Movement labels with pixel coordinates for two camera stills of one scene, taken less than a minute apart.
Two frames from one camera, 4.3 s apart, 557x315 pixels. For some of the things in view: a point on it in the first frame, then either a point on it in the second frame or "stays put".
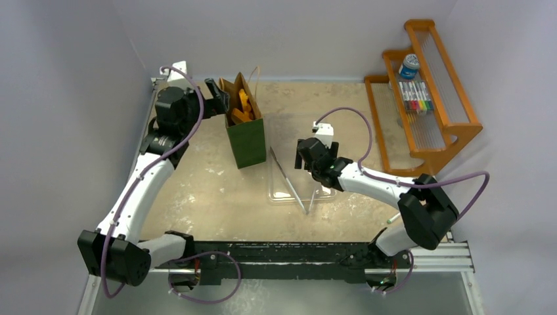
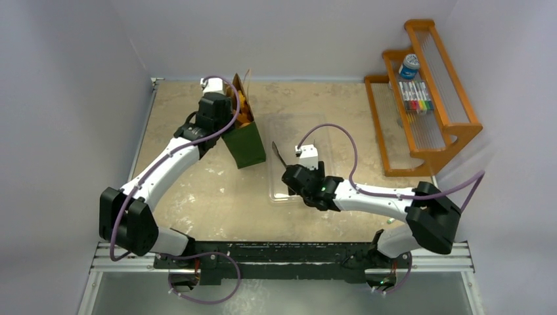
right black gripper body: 302,153 → 291,176
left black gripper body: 193,104 → 228,120
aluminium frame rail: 447,257 stays put
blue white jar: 409,68 stays put
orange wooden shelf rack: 420,109 stays put
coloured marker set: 416,96 stays put
